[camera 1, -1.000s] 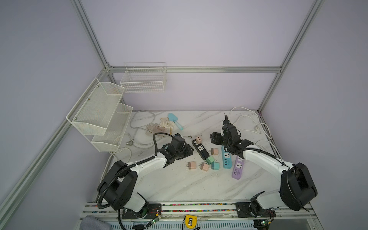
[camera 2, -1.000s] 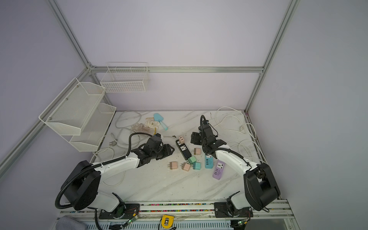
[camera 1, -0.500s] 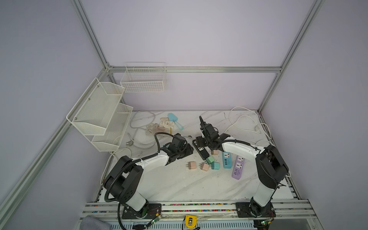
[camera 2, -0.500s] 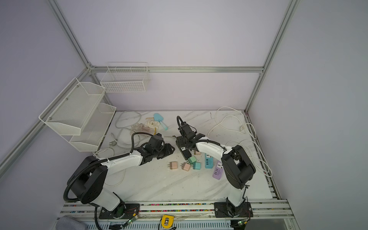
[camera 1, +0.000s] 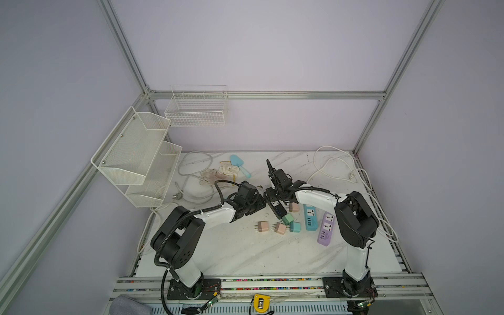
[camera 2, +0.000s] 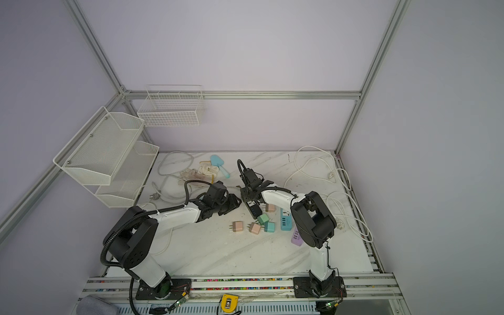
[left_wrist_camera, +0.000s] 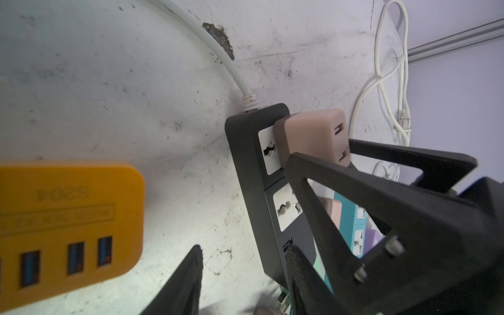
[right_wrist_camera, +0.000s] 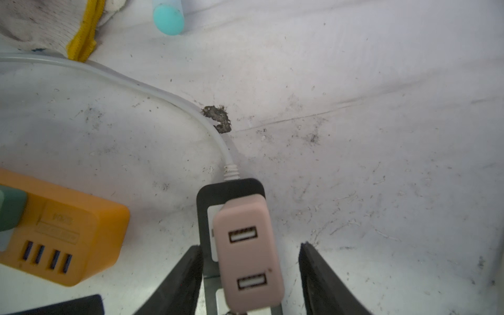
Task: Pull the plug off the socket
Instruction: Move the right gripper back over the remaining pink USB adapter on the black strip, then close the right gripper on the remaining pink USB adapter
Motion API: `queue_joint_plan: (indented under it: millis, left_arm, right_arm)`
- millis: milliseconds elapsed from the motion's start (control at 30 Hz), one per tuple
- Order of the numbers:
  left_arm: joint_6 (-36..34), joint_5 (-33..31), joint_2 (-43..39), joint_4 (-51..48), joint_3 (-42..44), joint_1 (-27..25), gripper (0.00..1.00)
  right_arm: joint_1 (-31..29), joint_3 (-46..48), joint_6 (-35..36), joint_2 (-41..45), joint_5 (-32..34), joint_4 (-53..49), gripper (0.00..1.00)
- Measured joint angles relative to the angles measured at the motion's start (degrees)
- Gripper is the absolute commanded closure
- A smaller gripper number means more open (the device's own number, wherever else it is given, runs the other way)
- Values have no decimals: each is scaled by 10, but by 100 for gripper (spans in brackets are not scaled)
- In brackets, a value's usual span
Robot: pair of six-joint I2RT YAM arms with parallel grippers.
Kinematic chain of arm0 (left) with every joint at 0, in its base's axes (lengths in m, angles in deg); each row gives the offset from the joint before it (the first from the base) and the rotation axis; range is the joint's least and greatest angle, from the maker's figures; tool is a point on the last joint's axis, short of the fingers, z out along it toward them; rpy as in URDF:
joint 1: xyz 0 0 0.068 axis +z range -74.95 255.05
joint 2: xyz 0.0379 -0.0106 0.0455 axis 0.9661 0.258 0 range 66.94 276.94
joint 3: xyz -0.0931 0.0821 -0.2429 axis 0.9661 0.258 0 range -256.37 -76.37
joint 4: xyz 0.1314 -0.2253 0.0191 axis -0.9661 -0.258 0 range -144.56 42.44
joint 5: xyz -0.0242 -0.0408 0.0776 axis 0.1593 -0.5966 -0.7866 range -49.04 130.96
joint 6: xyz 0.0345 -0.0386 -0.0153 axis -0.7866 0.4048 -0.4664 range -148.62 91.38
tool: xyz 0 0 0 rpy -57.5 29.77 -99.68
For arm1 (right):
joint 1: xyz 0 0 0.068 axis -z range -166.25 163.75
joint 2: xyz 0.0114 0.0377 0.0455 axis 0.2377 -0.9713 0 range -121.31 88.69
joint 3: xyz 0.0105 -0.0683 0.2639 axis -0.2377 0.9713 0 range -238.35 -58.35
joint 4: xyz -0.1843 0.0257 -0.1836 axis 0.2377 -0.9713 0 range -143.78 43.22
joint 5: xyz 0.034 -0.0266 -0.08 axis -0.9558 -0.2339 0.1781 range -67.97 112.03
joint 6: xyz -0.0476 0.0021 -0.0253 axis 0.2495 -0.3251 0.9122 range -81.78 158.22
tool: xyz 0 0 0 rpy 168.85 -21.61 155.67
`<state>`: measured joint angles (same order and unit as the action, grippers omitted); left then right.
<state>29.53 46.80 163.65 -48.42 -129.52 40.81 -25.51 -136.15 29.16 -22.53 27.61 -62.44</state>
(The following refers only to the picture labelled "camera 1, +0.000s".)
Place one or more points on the grey cloth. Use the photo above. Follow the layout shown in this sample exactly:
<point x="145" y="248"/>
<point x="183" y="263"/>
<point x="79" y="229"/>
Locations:
<point x="124" y="305"/>

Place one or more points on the pink USB charger plug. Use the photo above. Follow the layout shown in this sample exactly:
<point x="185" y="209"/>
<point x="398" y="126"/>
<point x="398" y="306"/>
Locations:
<point x="280" y="228"/>

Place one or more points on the white wire basket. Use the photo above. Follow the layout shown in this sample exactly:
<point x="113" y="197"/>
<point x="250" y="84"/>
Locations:
<point x="198" y="106"/>

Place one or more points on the purple power strip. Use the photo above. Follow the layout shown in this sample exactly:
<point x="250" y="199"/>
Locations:
<point x="326" y="227"/>

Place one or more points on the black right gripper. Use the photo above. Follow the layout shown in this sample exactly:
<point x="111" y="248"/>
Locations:
<point x="269" y="192"/>

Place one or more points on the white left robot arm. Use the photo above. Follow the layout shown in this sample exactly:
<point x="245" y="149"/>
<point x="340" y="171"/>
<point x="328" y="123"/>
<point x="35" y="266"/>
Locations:
<point x="176" y="240"/>

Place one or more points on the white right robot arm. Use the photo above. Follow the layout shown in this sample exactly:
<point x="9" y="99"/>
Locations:
<point x="356" y="221"/>

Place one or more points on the green USB charger plug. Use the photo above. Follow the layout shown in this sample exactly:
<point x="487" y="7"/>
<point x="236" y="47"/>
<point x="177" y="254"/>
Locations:
<point x="287" y="219"/>

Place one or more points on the beige power strip bundle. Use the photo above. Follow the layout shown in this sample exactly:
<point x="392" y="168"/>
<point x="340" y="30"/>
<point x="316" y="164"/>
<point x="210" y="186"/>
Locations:
<point x="226" y="171"/>

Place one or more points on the teal power strip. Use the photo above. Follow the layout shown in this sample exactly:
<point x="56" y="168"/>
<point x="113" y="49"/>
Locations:
<point x="311" y="220"/>

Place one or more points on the black power strip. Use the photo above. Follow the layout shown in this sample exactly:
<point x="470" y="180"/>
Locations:
<point x="275" y="205"/>

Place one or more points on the white mesh two-tier shelf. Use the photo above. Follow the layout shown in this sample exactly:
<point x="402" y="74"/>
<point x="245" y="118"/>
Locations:
<point x="138" y="159"/>

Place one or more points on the aluminium frame corner post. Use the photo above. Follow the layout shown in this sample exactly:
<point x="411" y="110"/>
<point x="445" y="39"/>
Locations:
<point x="421" y="30"/>

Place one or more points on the yellow tape measure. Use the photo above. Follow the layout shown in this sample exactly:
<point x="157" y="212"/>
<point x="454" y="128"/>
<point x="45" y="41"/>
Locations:
<point x="261" y="303"/>

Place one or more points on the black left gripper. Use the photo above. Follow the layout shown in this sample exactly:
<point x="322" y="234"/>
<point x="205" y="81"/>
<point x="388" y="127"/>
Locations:
<point x="260" y="203"/>

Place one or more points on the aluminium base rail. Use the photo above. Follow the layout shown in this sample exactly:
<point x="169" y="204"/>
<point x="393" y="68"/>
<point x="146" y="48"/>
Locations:
<point x="388" y="294"/>

